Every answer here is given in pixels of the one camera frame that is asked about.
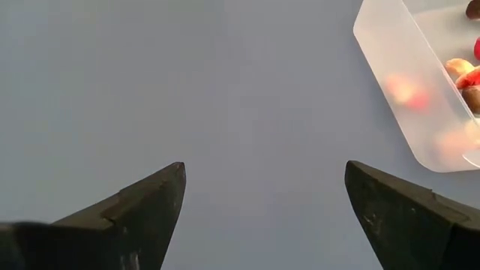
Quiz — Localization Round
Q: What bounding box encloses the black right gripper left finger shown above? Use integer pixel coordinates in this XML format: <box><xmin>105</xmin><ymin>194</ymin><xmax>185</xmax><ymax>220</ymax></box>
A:
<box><xmin>0</xmin><ymin>161</ymin><xmax>187</xmax><ymax>270</ymax></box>

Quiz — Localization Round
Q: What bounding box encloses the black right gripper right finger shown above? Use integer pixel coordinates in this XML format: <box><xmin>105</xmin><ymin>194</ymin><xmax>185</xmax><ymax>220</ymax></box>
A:
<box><xmin>344</xmin><ymin>160</ymin><xmax>480</xmax><ymax>270</ymax></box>

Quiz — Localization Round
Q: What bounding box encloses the dark brown toy mushroom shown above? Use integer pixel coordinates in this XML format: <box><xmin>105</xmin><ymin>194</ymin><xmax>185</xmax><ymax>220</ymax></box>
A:
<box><xmin>465</xmin><ymin>0</ymin><xmax>480</xmax><ymax>20</ymax></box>

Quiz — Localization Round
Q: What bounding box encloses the clear plastic bin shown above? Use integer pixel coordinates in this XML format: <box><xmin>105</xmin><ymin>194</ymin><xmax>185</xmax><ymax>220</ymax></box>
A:
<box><xmin>352</xmin><ymin>0</ymin><xmax>480</xmax><ymax>174</ymax></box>

